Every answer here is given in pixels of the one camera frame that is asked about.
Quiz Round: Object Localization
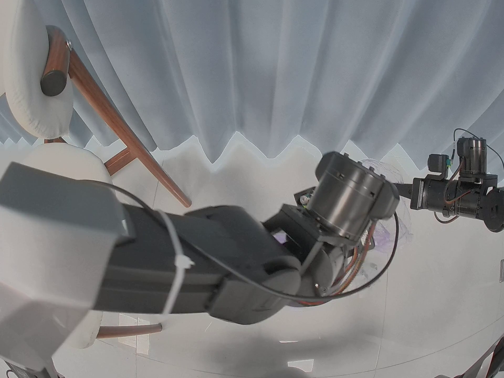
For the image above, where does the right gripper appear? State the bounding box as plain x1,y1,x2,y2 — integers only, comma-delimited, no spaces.
394,176,482,217

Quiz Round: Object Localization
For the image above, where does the pale blue curtain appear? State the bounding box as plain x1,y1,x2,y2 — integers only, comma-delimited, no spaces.
0,0,504,172

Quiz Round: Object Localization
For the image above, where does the white padded wooden chair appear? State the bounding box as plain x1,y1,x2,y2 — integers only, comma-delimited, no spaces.
0,0,193,349

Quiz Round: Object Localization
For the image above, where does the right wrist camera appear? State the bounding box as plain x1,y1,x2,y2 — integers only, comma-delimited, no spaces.
428,154,450,173

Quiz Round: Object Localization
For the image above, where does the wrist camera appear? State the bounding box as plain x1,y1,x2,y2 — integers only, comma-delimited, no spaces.
428,154,450,173
293,187,316,212

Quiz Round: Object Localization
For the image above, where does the black cable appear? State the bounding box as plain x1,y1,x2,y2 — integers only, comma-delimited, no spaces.
453,128,490,153
85,181,399,300

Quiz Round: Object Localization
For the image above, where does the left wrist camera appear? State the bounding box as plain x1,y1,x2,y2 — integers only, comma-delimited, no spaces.
293,187,316,212

